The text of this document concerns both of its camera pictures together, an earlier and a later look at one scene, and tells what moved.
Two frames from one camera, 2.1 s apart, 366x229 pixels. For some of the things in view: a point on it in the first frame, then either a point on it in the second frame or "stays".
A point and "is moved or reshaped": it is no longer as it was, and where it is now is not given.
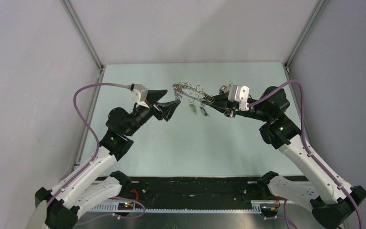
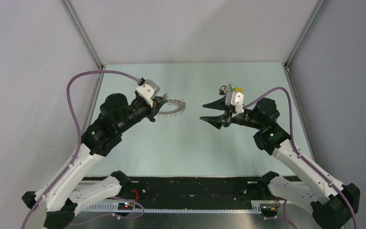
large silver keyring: (178, 86) is moved or reshaped
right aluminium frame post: (287, 64) stays
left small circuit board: (126, 206) stays
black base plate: (215, 190) stays
